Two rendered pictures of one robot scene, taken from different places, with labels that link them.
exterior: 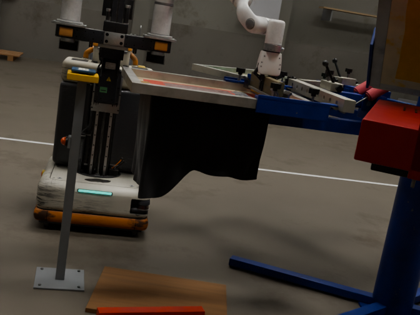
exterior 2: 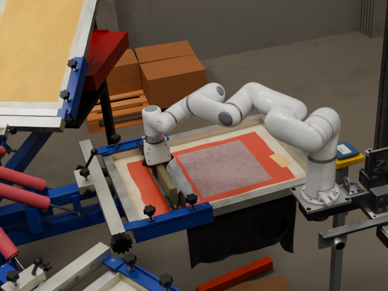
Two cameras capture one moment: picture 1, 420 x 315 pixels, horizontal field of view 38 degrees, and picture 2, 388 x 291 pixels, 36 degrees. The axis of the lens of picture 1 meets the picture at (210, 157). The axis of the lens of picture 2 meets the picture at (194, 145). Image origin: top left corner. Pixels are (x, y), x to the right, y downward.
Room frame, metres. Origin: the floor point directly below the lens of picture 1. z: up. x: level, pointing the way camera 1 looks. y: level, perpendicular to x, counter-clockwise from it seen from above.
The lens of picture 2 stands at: (4.69, -0.13, 2.35)
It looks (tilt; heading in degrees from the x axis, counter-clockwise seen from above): 32 degrees down; 177
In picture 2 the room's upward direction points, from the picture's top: 5 degrees counter-clockwise
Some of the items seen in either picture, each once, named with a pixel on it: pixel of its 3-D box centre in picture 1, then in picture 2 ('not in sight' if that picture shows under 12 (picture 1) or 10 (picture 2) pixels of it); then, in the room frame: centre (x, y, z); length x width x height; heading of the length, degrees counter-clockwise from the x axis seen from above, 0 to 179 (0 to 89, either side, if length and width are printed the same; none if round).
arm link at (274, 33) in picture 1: (269, 30); (159, 123); (2.72, -0.16, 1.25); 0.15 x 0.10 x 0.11; 51
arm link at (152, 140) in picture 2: (274, 47); (152, 135); (2.69, -0.19, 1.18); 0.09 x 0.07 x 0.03; 103
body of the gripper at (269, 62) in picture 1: (269, 62); (156, 148); (2.69, -0.19, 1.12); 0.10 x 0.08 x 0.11; 103
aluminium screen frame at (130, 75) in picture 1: (217, 90); (208, 167); (2.64, 0.01, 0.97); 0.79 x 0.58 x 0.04; 104
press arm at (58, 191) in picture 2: (340, 97); (71, 193); (2.77, -0.53, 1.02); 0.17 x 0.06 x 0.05; 104
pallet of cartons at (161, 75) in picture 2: not in sight; (142, 84); (0.09, -0.31, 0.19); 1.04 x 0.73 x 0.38; 101
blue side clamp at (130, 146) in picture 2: (291, 107); (135, 148); (2.43, -0.29, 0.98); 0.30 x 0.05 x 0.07; 104
